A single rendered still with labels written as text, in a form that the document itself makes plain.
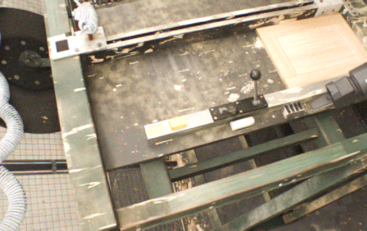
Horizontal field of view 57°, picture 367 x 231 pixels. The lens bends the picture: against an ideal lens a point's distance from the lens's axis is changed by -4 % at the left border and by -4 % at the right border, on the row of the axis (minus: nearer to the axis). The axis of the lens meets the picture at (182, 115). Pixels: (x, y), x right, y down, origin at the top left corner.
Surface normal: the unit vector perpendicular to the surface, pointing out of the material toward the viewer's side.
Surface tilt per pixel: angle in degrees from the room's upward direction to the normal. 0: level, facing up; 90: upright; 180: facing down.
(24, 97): 90
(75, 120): 57
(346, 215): 0
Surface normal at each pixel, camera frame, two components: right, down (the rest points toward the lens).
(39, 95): 0.56, -0.54
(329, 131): 0.05, -0.49
